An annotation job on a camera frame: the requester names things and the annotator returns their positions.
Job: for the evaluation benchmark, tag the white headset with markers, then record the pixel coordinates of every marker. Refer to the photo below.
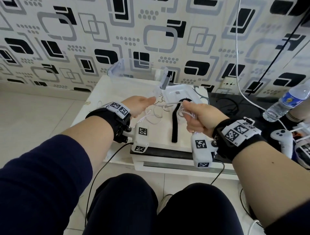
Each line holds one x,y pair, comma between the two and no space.
305,152

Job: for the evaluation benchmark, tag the white box lid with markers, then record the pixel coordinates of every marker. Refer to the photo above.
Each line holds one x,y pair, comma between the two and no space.
186,90

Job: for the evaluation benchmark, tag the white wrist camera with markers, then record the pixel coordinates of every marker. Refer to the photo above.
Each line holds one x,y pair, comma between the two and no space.
140,140
201,152

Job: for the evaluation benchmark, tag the dark blue left sleeve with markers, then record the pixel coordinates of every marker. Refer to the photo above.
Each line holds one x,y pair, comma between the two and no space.
36,188

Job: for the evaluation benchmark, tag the white low table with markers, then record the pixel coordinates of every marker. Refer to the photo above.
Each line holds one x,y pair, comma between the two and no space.
104,92

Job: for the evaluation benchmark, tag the white wall socket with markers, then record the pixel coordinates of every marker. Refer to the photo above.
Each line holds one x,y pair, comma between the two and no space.
230,83

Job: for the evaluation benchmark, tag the white game controller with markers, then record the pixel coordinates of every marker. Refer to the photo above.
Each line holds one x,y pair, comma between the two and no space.
287,145

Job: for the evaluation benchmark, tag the person's right leg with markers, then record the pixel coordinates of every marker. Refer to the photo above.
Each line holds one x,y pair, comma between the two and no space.
198,213

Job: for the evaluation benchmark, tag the white shoe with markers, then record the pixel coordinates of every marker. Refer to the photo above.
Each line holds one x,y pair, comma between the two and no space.
164,201

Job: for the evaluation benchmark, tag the person's right forearm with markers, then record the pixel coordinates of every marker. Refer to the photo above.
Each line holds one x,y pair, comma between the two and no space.
266,179

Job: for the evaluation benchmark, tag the person's left hand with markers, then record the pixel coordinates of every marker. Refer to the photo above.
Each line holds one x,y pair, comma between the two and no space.
138,104

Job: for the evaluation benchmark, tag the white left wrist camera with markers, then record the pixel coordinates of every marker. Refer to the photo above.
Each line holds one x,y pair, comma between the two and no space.
140,140

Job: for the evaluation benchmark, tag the dark blue sleeve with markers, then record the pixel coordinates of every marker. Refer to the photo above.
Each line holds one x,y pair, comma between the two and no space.
293,220
36,188

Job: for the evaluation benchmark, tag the person's left forearm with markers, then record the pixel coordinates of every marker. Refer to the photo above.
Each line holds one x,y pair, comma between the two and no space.
92,142

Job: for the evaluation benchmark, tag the clear plastic water bottle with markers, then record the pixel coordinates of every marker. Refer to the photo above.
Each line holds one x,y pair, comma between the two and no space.
285,103

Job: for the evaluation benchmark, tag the person's right hand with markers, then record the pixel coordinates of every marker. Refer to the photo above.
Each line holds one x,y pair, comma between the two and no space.
205,118

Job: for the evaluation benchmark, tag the dark blue right sleeve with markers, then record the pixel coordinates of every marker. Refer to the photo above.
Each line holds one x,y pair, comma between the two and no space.
293,220

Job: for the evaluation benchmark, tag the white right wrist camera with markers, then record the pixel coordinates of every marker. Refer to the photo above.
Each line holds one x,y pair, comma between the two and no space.
201,152

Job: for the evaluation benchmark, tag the person's left leg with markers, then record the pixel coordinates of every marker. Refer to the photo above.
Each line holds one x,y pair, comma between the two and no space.
121,208

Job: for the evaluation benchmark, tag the clear plastic storage box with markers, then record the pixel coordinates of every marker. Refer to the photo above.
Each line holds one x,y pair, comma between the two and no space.
116,69

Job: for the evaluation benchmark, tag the black glass top cabinet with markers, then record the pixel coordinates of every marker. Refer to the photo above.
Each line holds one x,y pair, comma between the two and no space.
264,155

